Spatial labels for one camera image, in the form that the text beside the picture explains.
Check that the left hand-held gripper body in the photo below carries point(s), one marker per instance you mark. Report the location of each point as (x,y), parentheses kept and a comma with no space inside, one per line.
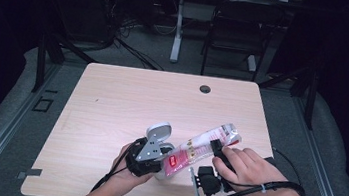
(146,156)

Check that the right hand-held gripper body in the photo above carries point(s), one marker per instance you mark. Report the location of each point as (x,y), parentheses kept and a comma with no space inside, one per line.
(210,183)

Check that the white desk leg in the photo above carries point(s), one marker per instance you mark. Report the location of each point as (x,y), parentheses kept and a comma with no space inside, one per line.
(177,38)

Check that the black folding chair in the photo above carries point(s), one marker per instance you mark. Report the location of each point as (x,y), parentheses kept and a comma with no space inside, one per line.
(243,22)

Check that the red and white sugar pouch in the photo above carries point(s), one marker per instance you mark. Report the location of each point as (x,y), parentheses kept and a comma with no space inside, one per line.
(196,147)

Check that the black metal stand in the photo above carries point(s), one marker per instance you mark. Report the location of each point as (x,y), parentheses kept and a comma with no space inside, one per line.
(41,61)
(311,98)

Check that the grey tape strip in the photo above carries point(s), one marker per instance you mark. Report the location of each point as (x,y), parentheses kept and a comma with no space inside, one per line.
(30,172)

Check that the person's left hand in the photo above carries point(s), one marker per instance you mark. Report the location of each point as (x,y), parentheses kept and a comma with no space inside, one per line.
(124,177)

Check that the black table grommet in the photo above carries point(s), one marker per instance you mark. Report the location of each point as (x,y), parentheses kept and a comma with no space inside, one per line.
(205,89)

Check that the white lidded seasoning jar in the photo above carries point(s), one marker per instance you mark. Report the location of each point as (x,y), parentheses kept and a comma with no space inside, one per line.
(159,131)

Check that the person's right hand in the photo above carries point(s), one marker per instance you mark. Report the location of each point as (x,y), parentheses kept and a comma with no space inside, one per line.
(254,171)

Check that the white desk foot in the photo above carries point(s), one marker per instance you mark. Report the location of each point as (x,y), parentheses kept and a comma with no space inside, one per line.
(251,63)

